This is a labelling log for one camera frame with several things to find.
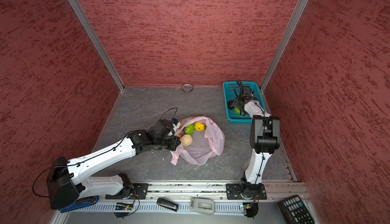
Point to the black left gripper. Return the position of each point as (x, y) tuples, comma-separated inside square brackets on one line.
[(175, 142)]

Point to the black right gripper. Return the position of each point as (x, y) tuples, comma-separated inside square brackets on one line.
[(236, 103)]

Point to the dark avocado fruit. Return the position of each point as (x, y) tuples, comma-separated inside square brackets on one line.
[(231, 105)]

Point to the green fruit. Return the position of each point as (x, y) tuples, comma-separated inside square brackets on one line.
[(189, 129), (237, 111)]

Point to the beige brown fruit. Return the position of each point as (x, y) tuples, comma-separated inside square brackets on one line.
[(186, 140)]

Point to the yellow fruit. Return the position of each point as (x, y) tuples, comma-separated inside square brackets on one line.
[(199, 126)]

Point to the pink plastic bag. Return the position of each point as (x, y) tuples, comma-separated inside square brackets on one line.
[(206, 144)]

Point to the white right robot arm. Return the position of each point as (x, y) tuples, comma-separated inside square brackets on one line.
[(263, 140)]

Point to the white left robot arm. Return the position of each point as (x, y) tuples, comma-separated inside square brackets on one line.
[(71, 180)]

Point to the black remote stick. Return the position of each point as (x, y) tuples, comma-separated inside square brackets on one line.
[(167, 204)]

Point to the left circuit board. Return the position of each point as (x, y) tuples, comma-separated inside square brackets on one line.
[(123, 206)]

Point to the circuit board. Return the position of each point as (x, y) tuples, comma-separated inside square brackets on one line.
[(250, 210), (123, 206)]

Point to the right circuit board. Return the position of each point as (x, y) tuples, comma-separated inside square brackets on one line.
[(250, 210)]

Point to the blue utility tool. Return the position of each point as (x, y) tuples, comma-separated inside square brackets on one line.
[(81, 203)]

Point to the black calculator keypad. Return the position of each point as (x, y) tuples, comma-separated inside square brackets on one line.
[(294, 211)]

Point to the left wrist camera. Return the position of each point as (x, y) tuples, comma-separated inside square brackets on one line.
[(164, 127)]

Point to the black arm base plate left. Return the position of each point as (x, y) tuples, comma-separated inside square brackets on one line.
[(138, 191)]

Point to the grey plastic handle device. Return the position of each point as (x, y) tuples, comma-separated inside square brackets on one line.
[(202, 206)]

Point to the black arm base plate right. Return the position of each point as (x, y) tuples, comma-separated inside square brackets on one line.
[(234, 191)]

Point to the aluminium front rail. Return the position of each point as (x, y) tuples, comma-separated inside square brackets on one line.
[(184, 190)]

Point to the aluminium corner post right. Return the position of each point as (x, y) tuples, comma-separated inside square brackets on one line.
[(292, 23)]

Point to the aluminium corner post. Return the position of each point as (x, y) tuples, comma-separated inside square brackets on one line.
[(292, 23), (82, 17)]

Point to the aluminium corner post left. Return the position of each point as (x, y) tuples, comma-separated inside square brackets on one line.
[(82, 17)]

